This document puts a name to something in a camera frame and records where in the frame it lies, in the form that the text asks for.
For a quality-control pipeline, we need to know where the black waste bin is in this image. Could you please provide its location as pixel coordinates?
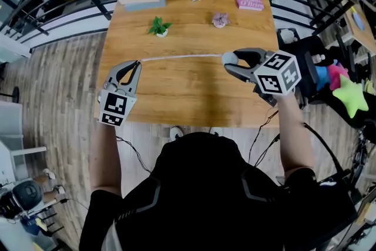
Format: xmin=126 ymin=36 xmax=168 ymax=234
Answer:
xmin=277 ymin=28 xmax=300 ymax=46

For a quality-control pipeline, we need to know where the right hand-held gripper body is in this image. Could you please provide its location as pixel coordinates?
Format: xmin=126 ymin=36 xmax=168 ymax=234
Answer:
xmin=252 ymin=50 xmax=303 ymax=106

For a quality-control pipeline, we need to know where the blue pillow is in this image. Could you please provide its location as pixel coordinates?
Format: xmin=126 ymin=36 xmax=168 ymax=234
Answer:
xmin=315 ymin=64 xmax=333 ymax=92

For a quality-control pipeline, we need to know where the light wooden side table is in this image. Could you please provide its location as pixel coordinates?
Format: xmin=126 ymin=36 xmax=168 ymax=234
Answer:
xmin=343 ymin=4 xmax=376 ymax=55

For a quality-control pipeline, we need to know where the pale blue flat box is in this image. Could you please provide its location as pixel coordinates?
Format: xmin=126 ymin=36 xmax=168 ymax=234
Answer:
xmin=125 ymin=0 xmax=167 ymax=12

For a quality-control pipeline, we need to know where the black office chair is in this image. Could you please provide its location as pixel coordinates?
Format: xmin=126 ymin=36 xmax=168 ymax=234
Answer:
xmin=281 ymin=35 xmax=347 ymax=103

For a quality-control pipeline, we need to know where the yellow-green cloth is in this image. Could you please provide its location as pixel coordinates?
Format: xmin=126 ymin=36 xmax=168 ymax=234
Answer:
xmin=364 ymin=79 xmax=376 ymax=95

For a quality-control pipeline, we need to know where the thick black cable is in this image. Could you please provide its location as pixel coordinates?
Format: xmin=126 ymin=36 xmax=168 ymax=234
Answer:
xmin=304 ymin=122 xmax=350 ymax=177

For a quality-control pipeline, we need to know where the white shelf unit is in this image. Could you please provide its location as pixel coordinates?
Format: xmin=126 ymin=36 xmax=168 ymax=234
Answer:
xmin=0 ymin=101 xmax=48 ymax=183

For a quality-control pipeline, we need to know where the person's left forearm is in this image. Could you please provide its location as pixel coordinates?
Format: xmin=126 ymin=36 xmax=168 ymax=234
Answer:
xmin=89 ymin=123 xmax=123 ymax=196

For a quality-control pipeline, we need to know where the thin black cable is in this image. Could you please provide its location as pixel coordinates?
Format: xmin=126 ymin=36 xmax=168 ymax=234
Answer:
xmin=248 ymin=110 xmax=280 ymax=167
xmin=116 ymin=136 xmax=152 ymax=174

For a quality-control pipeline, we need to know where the green star pillow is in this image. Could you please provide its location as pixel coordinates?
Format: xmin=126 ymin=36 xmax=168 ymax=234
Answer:
xmin=332 ymin=75 xmax=370 ymax=119

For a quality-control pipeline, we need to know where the blue plate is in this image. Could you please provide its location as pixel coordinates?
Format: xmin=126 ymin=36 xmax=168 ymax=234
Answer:
xmin=352 ymin=12 xmax=366 ymax=32

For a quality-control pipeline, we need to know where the grey round tape measure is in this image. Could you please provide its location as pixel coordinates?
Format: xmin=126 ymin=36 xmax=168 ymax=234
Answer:
xmin=139 ymin=51 xmax=240 ymax=68

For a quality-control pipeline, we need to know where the small green potted plant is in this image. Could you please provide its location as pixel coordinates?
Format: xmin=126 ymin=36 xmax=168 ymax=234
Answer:
xmin=148 ymin=16 xmax=173 ymax=38

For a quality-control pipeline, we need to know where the person's white left shoe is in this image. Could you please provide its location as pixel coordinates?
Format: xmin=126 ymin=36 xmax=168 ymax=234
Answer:
xmin=169 ymin=125 xmax=184 ymax=142

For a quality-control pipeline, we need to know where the person's black shirt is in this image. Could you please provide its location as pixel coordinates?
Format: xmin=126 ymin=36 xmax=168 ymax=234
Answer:
xmin=78 ymin=131 xmax=358 ymax=251

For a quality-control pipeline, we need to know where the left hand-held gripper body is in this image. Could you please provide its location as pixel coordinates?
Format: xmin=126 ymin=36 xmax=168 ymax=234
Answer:
xmin=98 ymin=82 xmax=138 ymax=128

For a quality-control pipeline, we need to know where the black bar stool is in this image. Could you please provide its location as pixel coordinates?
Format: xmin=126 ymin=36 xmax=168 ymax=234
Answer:
xmin=0 ymin=85 xmax=20 ymax=104

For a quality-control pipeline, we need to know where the person's right forearm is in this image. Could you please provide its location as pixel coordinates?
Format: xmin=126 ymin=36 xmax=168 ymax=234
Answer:
xmin=276 ymin=93 xmax=315 ymax=177

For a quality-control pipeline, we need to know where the pink star pillow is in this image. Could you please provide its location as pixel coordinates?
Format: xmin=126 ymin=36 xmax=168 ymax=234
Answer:
xmin=327 ymin=63 xmax=350 ymax=91

